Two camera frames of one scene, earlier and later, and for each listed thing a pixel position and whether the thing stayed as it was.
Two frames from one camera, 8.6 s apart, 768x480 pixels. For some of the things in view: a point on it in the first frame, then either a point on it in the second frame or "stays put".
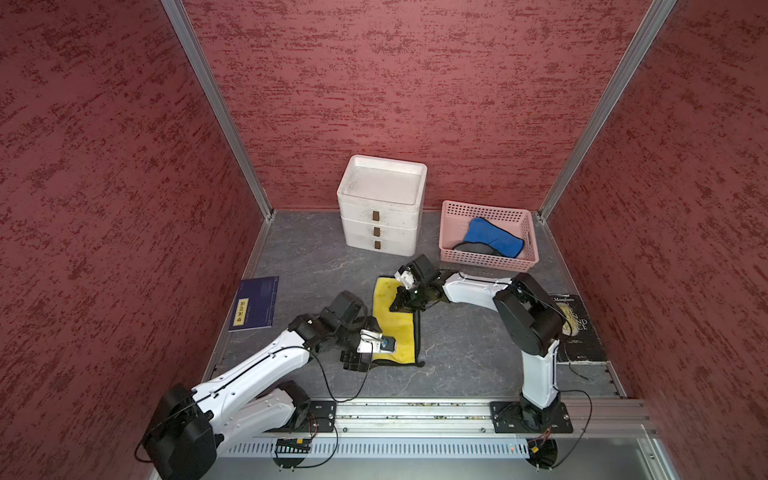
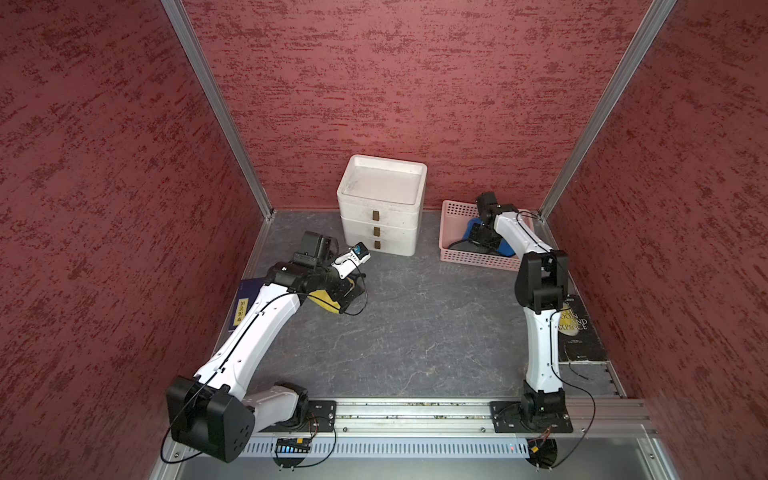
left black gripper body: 351,359 to 336,289
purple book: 256,304 stays put
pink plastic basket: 454,221 stays put
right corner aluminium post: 653,22 stays put
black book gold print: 580,341 stays put
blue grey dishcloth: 485,237 stays put
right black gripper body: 414,297 to 485,235
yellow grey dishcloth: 403,327 to 324,300
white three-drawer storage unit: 380,200 stays put
